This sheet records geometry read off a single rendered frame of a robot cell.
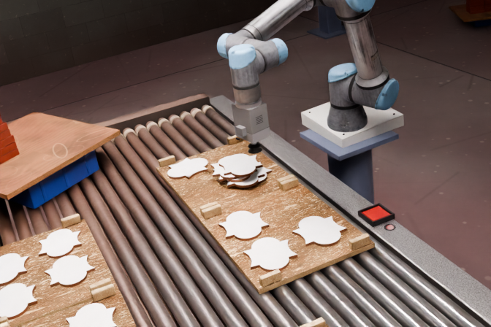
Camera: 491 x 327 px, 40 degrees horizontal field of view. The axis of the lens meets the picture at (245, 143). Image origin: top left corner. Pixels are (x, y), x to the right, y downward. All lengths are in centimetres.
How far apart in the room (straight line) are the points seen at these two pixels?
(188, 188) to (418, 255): 79
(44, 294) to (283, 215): 70
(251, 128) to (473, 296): 73
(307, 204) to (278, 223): 12
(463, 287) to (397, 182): 229
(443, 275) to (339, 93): 92
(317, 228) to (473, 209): 194
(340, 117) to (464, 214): 139
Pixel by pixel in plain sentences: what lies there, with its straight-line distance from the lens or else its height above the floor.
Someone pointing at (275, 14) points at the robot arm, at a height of 145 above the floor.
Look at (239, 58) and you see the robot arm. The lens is 184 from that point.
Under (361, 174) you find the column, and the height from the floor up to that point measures 73.
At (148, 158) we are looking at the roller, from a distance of 252.
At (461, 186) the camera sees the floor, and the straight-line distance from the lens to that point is 396.
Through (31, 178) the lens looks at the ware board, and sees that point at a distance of 230.
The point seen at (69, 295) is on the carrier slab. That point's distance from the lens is 188.
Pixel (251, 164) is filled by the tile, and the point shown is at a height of 99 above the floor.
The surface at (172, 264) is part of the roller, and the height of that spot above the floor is 92.
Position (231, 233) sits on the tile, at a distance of 194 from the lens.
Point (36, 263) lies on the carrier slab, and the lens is 205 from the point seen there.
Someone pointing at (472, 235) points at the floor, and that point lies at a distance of 356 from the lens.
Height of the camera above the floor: 200
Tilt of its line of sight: 26 degrees down
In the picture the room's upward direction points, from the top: 8 degrees counter-clockwise
